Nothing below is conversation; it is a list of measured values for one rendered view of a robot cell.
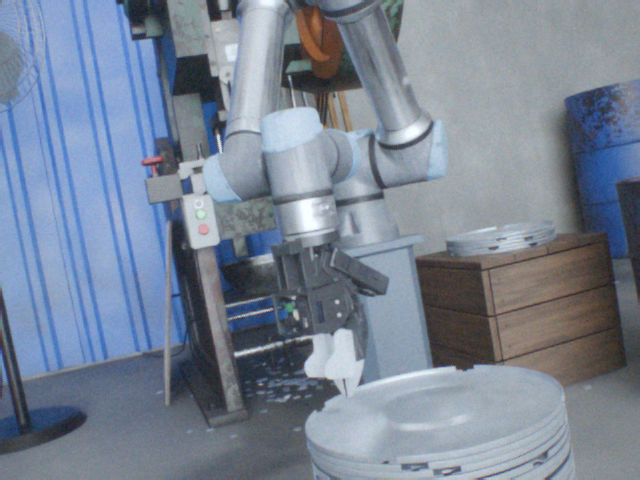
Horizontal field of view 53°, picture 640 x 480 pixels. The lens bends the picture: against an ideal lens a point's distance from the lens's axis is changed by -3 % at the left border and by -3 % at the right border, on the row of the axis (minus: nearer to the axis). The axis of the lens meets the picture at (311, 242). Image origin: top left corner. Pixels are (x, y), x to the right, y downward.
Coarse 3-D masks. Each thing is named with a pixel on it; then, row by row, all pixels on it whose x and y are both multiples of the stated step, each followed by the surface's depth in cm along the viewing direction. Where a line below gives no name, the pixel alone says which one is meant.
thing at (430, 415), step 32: (384, 384) 87; (416, 384) 84; (448, 384) 82; (480, 384) 79; (512, 384) 77; (544, 384) 74; (320, 416) 79; (352, 416) 76; (384, 416) 72; (416, 416) 70; (448, 416) 69; (480, 416) 68; (512, 416) 66; (544, 416) 65; (320, 448) 67; (352, 448) 66; (384, 448) 65; (416, 448) 63; (448, 448) 62; (480, 448) 59
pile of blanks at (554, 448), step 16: (560, 432) 65; (528, 448) 61; (544, 448) 62; (560, 448) 66; (320, 464) 68; (336, 464) 65; (480, 464) 60; (496, 464) 62; (512, 464) 60; (528, 464) 61; (544, 464) 62; (560, 464) 65
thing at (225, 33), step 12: (216, 24) 202; (228, 24) 203; (216, 36) 202; (228, 36) 203; (216, 48) 202; (228, 48) 203; (228, 60) 203; (228, 72) 201; (216, 84) 207; (228, 84) 202; (216, 96) 210; (228, 96) 203; (216, 108) 214; (228, 108) 203
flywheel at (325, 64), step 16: (304, 16) 247; (320, 16) 239; (304, 32) 246; (320, 32) 235; (336, 32) 220; (304, 48) 244; (320, 48) 238; (336, 48) 223; (320, 64) 231; (336, 64) 217
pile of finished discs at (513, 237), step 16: (512, 224) 187; (528, 224) 183; (544, 224) 174; (448, 240) 182; (464, 240) 174; (480, 240) 163; (496, 240) 161; (512, 240) 167; (528, 240) 168; (544, 240) 169
